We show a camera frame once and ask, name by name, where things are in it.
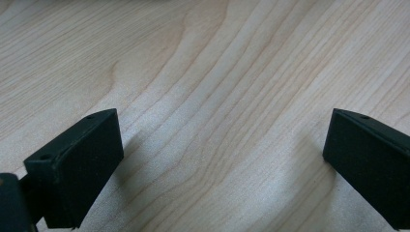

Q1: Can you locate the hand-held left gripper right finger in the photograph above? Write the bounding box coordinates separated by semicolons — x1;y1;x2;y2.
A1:
322;107;410;232

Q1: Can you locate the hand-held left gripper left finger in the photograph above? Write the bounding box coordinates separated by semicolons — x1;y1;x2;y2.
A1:
23;107;125;230

